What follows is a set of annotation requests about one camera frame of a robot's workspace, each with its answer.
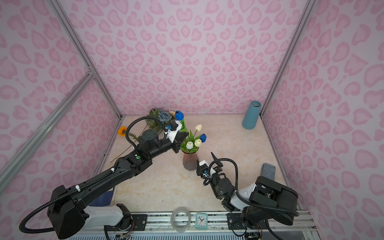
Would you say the large white tulip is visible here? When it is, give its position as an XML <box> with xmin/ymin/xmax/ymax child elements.
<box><xmin>181</xmin><ymin>142</ymin><xmax>198</xmax><ymax>154</ymax></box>

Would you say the red glass vase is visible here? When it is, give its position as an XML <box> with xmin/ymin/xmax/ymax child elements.
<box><xmin>183</xmin><ymin>151</ymin><xmax>199</xmax><ymax>171</ymax></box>

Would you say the small blue tulip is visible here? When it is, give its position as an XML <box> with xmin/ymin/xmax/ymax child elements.
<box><xmin>175</xmin><ymin>111</ymin><xmax>189</xmax><ymax>133</ymax></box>

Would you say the orange flower stem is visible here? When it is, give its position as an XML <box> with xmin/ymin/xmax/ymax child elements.
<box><xmin>109</xmin><ymin>126</ymin><xmax>133</xmax><ymax>163</ymax></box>

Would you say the teal cylindrical vase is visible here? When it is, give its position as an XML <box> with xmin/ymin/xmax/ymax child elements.
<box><xmin>242</xmin><ymin>101</ymin><xmax>262</xmax><ymax>130</ymax></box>

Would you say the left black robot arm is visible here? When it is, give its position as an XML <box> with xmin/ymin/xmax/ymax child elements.
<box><xmin>19</xmin><ymin>111</ymin><xmax>189</xmax><ymax>240</ymax></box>

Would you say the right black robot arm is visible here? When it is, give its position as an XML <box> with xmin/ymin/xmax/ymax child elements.
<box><xmin>196</xmin><ymin>155</ymin><xmax>300</xmax><ymax>240</ymax></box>

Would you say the blue rose bouquet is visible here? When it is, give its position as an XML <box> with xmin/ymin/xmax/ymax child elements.
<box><xmin>146</xmin><ymin>109</ymin><xmax>176</xmax><ymax>133</ymax></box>

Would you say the small teal alarm clock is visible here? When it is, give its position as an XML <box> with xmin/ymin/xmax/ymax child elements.
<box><xmin>195</xmin><ymin>213</ymin><xmax>208</xmax><ymax>230</ymax></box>

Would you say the grey sponge block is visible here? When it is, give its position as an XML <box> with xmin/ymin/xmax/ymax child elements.
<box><xmin>261</xmin><ymin>163</ymin><xmax>276</xmax><ymax>181</ymax></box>

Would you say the clear tape roll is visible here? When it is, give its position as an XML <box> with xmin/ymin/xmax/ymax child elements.
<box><xmin>170</xmin><ymin>207</ymin><xmax>192</xmax><ymax>233</ymax></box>

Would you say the blue book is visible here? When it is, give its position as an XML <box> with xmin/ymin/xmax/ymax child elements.
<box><xmin>89</xmin><ymin>187</ymin><xmax>115</xmax><ymax>207</ymax></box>

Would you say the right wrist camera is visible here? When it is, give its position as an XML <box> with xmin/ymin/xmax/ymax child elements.
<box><xmin>201</xmin><ymin>161</ymin><xmax>216</xmax><ymax>179</ymax></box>

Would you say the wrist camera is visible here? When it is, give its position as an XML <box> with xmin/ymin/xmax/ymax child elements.
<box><xmin>201</xmin><ymin>161</ymin><xmax>216</xmax><ymax>179</ymax></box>
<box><xmin>166</xmin><ymin>120</ymin><xmax>182</xmax><ymax>143</ymax></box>

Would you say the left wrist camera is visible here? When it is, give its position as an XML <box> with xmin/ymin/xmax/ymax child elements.
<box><xmin>166</xmin><ymin>120</ymin><xmax>182</xmax><ymax>143</ymax></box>

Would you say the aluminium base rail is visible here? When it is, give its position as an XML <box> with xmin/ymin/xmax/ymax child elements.
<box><xmin>72</xmin><ymin>211</ymin><xmax>320</xmax><ymax>240</ymax></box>

